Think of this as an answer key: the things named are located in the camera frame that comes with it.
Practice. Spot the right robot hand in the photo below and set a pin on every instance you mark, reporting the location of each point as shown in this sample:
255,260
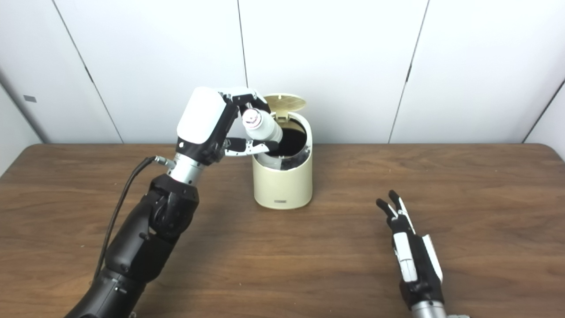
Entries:
412,260

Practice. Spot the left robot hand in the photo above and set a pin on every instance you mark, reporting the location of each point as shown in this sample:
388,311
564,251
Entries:
203,117

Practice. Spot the small white plastic bottle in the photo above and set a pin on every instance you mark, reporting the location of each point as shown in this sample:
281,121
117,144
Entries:
267,128

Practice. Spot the cream round bin lid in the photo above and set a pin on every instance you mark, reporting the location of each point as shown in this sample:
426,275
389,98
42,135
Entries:
287,102

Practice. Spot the cream-colored bin body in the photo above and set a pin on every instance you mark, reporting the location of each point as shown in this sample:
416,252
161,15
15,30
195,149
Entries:
284,185

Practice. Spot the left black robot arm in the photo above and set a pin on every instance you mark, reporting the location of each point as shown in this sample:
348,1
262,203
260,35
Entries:
145,238

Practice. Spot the black bin liner bag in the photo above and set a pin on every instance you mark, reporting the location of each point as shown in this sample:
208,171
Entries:
293,161

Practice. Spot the grey wall tag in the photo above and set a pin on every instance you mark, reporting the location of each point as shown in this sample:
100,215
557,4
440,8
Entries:
30,98

